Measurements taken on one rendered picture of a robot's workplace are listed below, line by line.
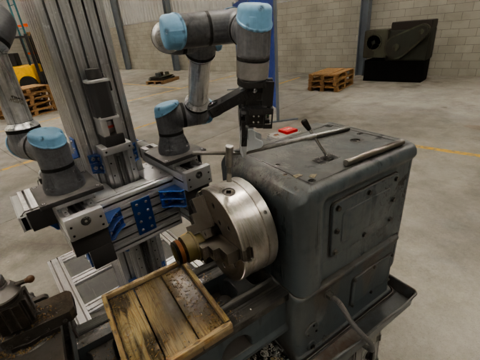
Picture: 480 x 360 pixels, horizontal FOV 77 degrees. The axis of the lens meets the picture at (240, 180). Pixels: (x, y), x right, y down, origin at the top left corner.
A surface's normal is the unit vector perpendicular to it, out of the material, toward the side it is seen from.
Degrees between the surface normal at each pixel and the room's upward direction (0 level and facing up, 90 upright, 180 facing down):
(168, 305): 0
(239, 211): 38
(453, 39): 90
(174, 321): 0
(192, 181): 90
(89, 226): 90
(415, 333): 0
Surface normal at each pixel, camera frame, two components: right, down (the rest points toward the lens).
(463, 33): -0.65, 0.38
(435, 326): -0.08, -0.89
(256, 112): 0.07, 0.58
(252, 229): 0.43, -0.14
